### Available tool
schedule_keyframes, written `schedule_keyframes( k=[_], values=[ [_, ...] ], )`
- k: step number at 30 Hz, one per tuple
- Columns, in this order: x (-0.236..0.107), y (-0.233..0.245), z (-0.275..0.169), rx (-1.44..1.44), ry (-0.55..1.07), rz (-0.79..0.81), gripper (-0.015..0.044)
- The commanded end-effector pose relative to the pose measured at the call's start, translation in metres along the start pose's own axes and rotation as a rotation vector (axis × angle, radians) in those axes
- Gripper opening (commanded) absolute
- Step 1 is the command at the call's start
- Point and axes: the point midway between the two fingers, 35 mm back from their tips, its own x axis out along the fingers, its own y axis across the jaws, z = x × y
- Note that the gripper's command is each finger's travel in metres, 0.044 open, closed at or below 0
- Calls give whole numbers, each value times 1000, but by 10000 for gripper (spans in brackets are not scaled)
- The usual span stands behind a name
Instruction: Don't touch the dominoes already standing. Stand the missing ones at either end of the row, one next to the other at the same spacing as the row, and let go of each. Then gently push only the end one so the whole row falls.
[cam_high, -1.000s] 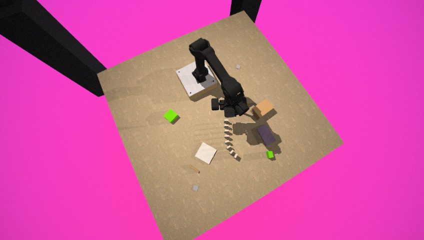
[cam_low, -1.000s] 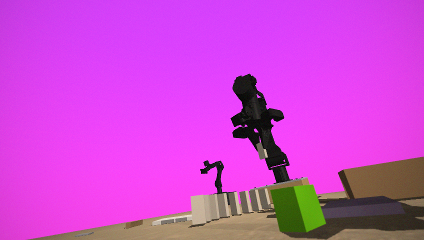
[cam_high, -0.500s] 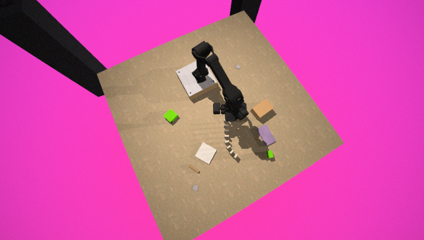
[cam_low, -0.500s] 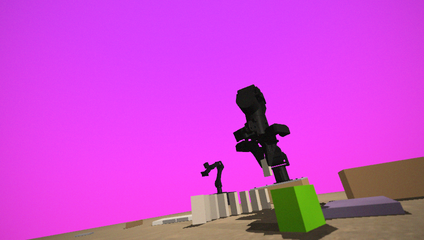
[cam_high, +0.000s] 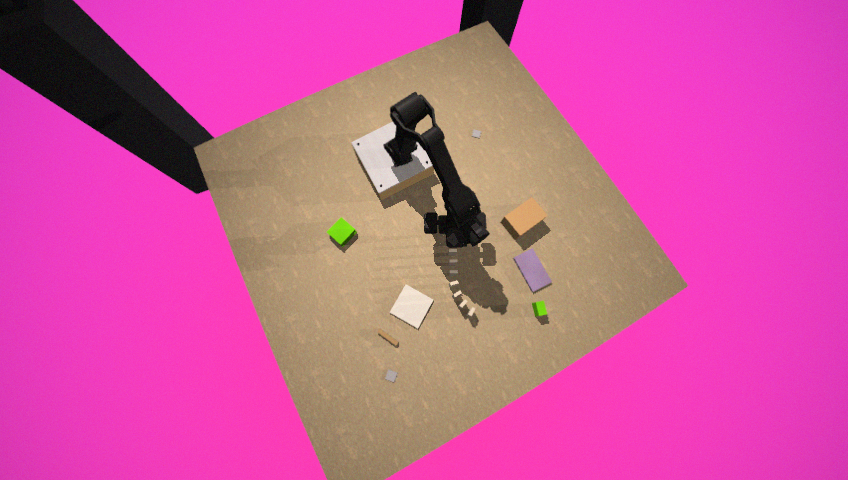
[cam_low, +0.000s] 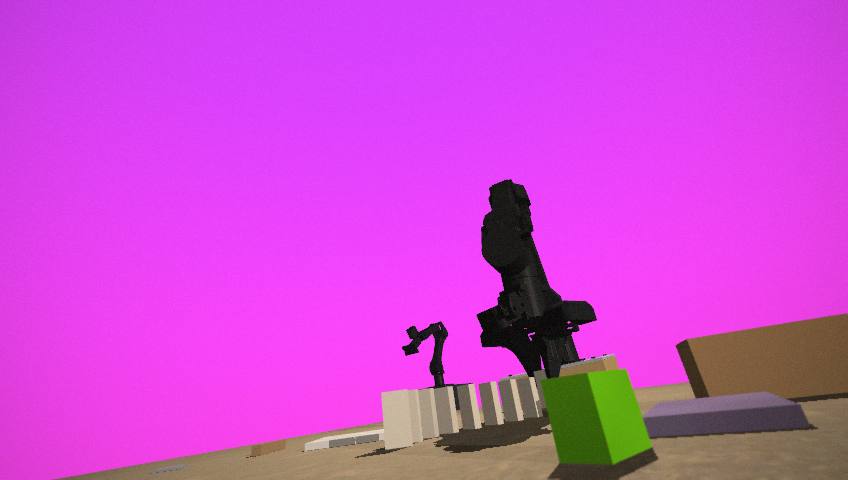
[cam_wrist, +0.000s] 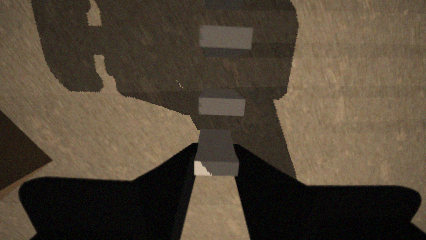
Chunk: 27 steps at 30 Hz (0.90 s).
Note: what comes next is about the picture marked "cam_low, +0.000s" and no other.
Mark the green block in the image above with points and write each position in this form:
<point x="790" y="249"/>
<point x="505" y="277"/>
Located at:
<point x="595" y="417"/>

